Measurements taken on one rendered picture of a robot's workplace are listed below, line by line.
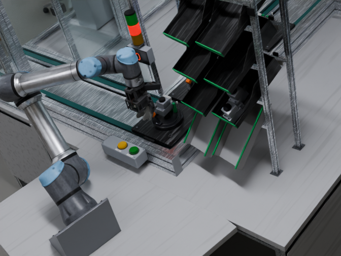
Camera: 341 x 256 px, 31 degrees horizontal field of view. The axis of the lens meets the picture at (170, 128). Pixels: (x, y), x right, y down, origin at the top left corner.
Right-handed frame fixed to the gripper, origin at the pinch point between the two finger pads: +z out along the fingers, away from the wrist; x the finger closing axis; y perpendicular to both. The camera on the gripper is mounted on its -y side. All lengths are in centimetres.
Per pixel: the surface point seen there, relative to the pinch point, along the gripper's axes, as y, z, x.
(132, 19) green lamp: -19.4, -33.1, -17.0
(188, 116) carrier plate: -15.1, 9.2, 6.6
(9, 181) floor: 12, 106, -153
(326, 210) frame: -13, 30, 75
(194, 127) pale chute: -3.8, 0.8, 21.1
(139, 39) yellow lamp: -19.8, -22.4, -16.8
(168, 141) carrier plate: 1.6, 9.2, 9.4
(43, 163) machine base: 15, 55, -85
